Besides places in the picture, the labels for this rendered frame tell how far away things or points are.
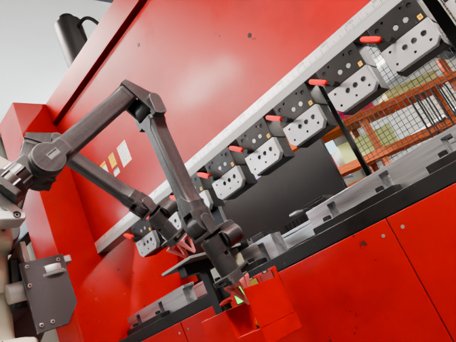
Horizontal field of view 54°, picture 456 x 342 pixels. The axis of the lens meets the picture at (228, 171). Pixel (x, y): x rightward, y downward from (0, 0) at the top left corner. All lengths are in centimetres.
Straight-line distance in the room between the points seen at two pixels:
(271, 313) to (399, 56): 78
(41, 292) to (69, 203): 150
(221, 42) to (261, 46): 20
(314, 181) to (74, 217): 128
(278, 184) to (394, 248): 107
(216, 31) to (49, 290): 113
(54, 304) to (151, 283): 154
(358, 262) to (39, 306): 82
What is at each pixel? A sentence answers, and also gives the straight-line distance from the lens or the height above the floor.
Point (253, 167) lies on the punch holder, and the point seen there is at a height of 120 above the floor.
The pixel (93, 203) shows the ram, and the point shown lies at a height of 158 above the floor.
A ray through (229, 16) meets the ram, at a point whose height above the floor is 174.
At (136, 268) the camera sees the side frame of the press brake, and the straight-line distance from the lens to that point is 259.
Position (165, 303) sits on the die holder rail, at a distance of 214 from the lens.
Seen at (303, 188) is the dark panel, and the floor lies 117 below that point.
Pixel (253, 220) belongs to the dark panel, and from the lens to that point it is 236.
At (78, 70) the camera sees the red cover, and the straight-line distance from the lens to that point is 256.
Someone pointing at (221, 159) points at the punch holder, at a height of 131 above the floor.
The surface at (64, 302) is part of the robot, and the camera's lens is 111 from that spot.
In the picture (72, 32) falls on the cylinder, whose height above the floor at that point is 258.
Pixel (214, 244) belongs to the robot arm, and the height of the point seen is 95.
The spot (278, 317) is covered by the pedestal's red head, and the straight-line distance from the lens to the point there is 125.
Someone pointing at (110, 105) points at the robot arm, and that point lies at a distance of 128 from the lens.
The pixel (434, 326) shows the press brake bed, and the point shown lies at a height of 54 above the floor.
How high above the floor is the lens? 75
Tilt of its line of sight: 17 degrees up
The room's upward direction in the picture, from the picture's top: 24 degrees counter-clockwise
